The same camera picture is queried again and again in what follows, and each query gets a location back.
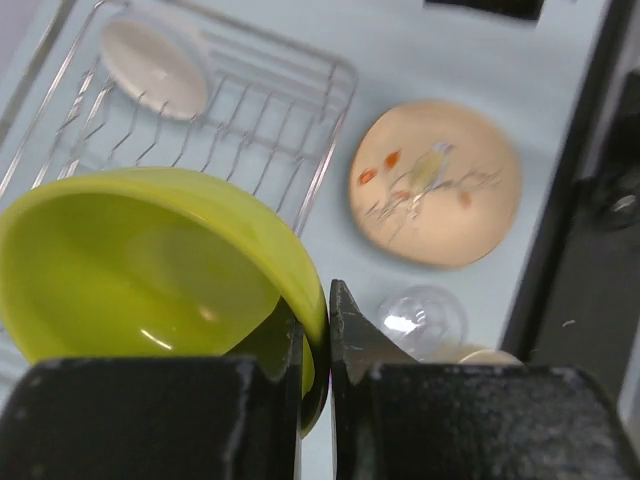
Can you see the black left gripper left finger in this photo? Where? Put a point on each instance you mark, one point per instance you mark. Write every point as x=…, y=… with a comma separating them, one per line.
x=235, y=416

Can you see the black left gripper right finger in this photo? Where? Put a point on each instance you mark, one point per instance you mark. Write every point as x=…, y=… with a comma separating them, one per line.
x=395, y=418

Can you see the lime green bowl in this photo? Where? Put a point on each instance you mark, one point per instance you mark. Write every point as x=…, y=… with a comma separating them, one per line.
x=155, y=261

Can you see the metal wire dish rack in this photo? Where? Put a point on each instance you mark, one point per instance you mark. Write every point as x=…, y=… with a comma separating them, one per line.
x=252, y=107

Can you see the white bowl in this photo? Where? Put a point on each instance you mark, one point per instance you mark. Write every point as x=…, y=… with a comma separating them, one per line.
x=156, y=65

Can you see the clear glass cup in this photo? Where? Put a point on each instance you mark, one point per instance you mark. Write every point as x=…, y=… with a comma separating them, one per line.
x=427, y=322

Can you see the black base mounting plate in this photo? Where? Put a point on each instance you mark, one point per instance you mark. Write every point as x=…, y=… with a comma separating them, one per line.
x=527, y=316

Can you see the beige bird pattern plate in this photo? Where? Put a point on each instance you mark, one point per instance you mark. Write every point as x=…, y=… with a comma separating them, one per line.
x=436, y=183

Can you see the cream yellow handled mug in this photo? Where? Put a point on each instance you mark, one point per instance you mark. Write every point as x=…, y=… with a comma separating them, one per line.
x=475, y=354

